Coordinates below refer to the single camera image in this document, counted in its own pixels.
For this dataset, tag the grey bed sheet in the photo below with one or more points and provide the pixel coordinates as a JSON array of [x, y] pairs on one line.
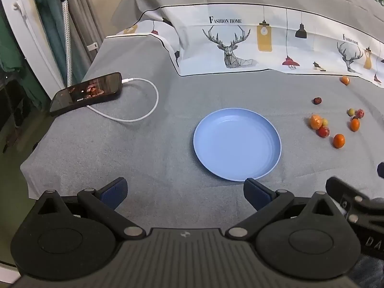
[[150, 156]]

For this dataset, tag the white dotted pole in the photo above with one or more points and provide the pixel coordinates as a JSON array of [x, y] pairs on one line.
[[66, 42]]

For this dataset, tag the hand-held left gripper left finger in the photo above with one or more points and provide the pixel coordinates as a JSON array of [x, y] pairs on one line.
[[115, 192]]

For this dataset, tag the grey curtain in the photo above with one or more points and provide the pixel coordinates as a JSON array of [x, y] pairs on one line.
[[87, 18]]

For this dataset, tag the blue plate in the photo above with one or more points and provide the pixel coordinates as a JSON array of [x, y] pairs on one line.
[[237, 144]]

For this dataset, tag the teal hanging cloth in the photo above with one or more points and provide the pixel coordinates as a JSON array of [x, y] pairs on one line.
[[49, 27]]

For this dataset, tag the blue jeans leg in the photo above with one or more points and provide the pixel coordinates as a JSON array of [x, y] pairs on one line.
[[367, 273]]

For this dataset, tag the orange tangerine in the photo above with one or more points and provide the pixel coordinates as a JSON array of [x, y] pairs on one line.
[[315, 121]]

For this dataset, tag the printed blanket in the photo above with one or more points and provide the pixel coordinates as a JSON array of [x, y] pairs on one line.
[[270, 45]]

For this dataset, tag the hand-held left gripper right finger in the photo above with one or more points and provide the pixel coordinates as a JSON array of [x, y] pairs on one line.
[[258, 194]]

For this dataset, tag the orange kumquat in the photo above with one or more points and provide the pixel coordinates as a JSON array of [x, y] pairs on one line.
[[339, 141], [345, 80], [355, 125]]

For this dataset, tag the white clip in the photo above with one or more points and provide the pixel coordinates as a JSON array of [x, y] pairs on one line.
[[92, 46]]

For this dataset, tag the black smartphone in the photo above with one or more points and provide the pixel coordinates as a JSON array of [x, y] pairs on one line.
[[87, 93]]

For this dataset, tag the white door frame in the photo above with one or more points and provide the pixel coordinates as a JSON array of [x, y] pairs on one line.
[[27, 36]]

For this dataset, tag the red cherry tomato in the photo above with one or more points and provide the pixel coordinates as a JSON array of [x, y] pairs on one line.
[[323, 131], [360, 113]]

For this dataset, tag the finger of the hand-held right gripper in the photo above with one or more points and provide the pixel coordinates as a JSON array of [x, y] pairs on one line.
[[340, 189], [381, 170]]

